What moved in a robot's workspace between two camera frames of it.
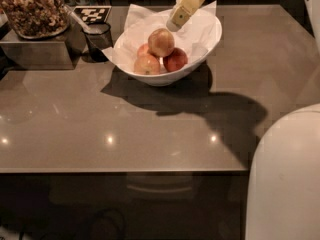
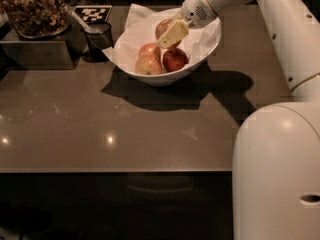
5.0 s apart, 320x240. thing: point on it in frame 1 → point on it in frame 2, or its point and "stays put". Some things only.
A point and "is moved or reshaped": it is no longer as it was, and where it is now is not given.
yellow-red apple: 161,42 is moved or reshaped
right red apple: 175,60 stays put
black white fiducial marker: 90,14 stays put
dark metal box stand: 59,51 stays put
